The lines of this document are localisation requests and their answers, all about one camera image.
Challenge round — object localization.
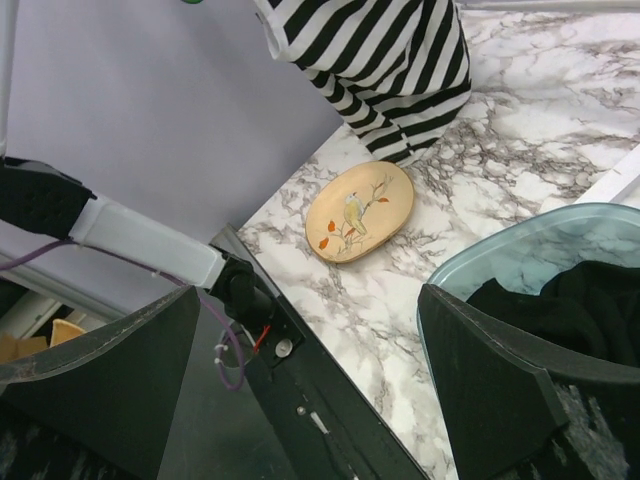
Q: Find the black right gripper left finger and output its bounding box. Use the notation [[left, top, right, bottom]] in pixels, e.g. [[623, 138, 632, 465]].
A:
[[1, 287, 200, 479]]

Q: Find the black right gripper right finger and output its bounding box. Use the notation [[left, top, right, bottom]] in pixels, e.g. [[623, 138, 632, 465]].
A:
[[417, 284, 639, 479]]

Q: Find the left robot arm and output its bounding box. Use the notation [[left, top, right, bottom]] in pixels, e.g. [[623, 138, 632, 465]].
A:
[[1, 157, 276, 330]]

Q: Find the striped black white tank top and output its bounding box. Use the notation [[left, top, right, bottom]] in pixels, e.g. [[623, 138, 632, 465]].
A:
[[255, 0, 472, 166]]

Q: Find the blue transparent container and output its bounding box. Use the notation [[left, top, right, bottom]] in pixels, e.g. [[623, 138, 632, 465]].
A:
[[414, 202, 640, 361]]

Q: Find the black base bar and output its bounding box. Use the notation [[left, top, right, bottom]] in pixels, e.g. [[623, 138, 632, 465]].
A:
[[169, 222, 431, 480]]

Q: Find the beige bird painted plate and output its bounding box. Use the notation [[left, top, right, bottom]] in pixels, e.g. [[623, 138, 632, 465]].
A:
[[305, 161, 415, 264]]

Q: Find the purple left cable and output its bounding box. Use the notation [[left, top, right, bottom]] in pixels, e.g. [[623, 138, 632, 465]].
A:
[[0, 238, 248, 391]]

